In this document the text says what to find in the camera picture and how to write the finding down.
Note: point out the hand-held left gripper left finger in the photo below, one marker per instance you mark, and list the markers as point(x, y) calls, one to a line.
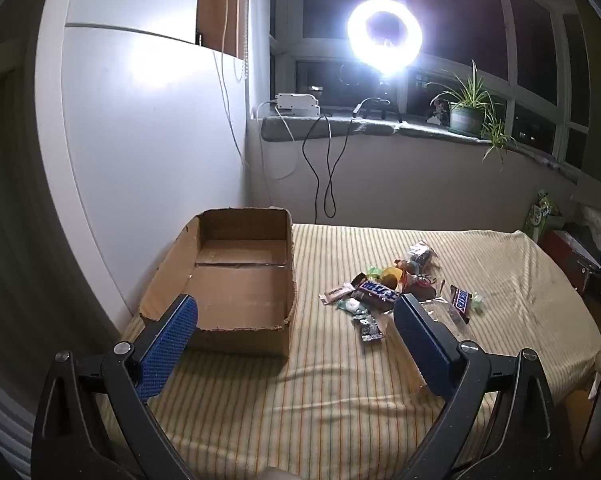
point(168, 345)

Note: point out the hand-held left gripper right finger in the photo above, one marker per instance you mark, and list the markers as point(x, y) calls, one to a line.
point(423, 345)

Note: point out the beige cake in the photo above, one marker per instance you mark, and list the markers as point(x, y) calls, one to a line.
point(443, 317)

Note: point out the brown chocolate bar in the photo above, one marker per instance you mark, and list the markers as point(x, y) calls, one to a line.
point(461, 304)
point(378, 291)

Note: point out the clear red-edged snack packet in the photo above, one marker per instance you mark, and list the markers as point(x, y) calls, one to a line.
point(423, 287)

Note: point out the small green candy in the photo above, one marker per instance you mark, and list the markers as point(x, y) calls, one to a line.
point(478, 302)

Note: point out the chocolate egg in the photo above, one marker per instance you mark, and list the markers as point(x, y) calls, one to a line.
point(393, 275)

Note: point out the clear packet of dark snacks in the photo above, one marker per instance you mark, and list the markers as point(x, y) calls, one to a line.
point(423, 255)

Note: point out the brown cardboard box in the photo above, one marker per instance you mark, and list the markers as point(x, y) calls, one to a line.
point(240, 290)

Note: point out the small silver snack packet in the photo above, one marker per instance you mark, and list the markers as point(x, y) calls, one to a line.
point(369, 329)

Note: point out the white and green candy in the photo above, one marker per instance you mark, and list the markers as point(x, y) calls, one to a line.
point(353, 306)

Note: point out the pink and white snack bar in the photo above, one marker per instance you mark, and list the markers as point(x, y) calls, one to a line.
point(336, 294)

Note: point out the striped yellow blanket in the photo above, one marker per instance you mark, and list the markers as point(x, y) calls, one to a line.
point(330, 385)

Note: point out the green printed bag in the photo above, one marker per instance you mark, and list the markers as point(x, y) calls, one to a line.
point(540, 215)

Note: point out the white wardrobe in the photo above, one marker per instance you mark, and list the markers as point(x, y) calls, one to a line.
point(145, 160)

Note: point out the green potted spider plant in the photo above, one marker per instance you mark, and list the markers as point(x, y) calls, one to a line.
point(463, 120)

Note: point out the small red-leaved plant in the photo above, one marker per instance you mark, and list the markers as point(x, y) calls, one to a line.
point(439, 110)

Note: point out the grey windowsill cloth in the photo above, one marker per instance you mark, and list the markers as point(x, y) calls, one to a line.
point(330, 127)

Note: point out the white electronic device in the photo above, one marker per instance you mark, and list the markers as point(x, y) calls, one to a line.
point(298, 104)

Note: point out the dark curtain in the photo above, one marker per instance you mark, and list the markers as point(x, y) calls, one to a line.
point(600, 110)

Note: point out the brown wooden board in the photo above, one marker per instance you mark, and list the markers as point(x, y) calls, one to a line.
point(213, 5)

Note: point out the white window frame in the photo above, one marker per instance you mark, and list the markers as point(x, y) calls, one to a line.
point(506, 35)

